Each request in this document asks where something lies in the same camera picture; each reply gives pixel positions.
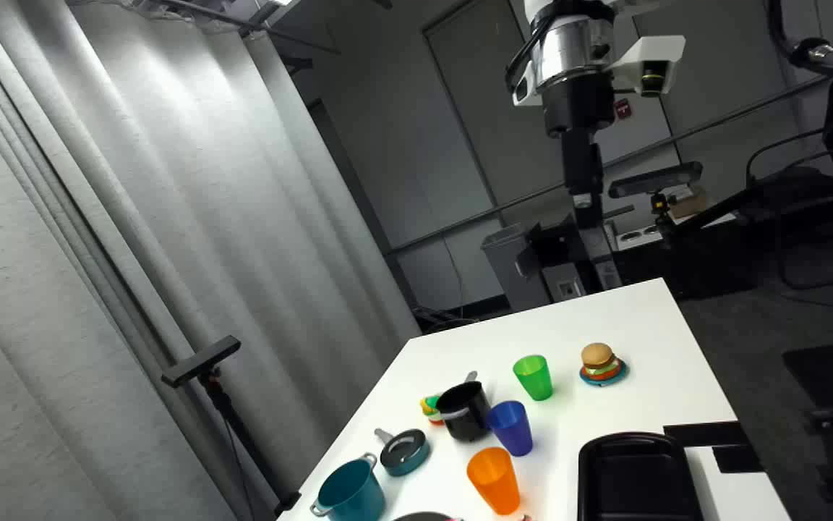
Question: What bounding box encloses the toy burger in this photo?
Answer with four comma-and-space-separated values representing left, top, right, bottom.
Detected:
578, 343, 625, 385

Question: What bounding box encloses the teal toy pot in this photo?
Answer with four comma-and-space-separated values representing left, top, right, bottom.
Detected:
309, 453, 387, 521

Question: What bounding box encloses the yellow green toy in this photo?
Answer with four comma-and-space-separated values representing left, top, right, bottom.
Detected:
420, 392, 449, 427

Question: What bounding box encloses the orange plastic cup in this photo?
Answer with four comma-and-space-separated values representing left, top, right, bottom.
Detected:
465, 444, 526, 518

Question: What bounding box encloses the black camera tripod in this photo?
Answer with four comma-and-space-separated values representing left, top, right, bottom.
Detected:
160, 333, 303, 515

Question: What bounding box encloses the black tape patch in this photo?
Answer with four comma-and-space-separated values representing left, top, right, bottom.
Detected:
662, 420, 766, 475

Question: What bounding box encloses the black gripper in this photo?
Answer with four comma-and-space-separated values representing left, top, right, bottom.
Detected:
540, 74, 618, 200

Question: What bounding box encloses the blue plastic cup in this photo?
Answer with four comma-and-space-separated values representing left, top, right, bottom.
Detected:
487, 399, 534, 460

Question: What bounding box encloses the small teal plate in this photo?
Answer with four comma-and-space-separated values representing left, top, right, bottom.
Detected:
575, 357, 631, 392

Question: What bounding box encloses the grey curtain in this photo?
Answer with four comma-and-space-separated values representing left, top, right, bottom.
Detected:
0, 0, 422, 521

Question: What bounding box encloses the black toy pot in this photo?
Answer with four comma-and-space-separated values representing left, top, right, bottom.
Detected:
433, 372, 491, 447

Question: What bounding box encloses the black plastic tray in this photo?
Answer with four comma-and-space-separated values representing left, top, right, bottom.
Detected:
575, 433, 702, 521

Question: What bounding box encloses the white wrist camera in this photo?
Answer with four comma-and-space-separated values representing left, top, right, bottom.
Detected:
615, 36, 689, 98

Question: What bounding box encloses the green plastic cup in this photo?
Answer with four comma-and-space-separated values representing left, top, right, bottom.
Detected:
511, 353, 556, 404

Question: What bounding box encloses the dark teal toy pan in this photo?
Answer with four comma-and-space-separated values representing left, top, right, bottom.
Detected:
372, 427, 433, 477

